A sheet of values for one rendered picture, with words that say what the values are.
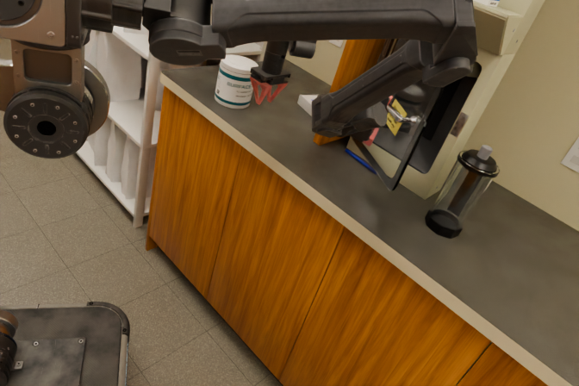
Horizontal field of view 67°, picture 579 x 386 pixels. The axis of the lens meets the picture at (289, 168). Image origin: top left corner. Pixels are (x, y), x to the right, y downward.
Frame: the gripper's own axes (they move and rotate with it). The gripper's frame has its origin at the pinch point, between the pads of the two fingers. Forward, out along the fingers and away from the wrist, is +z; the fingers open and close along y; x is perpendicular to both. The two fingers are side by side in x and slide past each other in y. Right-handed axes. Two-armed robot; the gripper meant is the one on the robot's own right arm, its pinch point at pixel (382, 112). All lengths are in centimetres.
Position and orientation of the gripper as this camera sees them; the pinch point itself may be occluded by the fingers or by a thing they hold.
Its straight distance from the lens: 117.9
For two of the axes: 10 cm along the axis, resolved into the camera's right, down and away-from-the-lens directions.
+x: -7.0, -5.3, 4.7
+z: 6.6, -2.4, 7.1
